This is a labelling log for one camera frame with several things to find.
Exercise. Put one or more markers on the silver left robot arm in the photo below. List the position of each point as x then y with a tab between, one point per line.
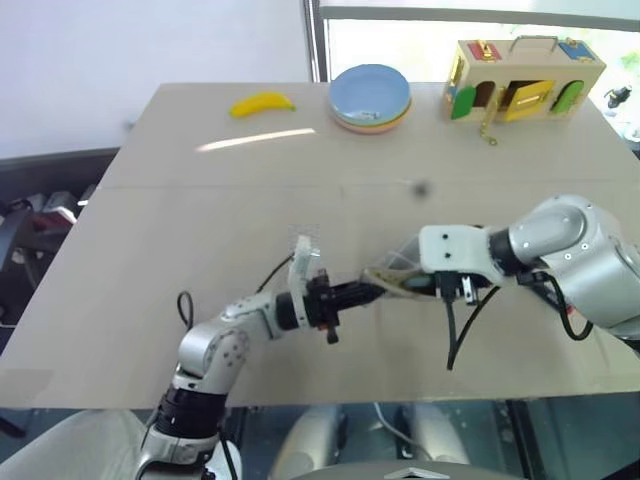
215	350

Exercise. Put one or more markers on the yellow toy banana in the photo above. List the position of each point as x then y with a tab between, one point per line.
260	104

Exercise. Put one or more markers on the grey rounded shape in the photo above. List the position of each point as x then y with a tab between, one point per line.
65	445

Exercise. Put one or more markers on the red and white clutter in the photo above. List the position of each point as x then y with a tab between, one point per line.
55	207

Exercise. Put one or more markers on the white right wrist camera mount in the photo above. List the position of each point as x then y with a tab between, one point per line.
450	245

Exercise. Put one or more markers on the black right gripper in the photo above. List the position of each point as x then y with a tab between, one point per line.
470	287

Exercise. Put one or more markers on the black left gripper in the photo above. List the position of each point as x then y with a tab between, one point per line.
322	300

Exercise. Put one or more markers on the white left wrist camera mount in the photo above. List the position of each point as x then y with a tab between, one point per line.
302	270

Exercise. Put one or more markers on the wooden lock toy box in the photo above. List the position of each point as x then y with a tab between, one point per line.
530	65

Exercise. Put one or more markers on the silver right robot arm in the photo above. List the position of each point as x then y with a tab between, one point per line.
585	260

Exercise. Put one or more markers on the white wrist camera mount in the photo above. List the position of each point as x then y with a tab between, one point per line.
450	245
302	270

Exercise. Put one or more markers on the grey window frame post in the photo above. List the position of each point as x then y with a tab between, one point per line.
315	40

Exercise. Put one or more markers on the blue plate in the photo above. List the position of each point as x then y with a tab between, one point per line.
370	92

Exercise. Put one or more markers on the small dark background object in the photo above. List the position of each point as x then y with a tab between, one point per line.
617	96

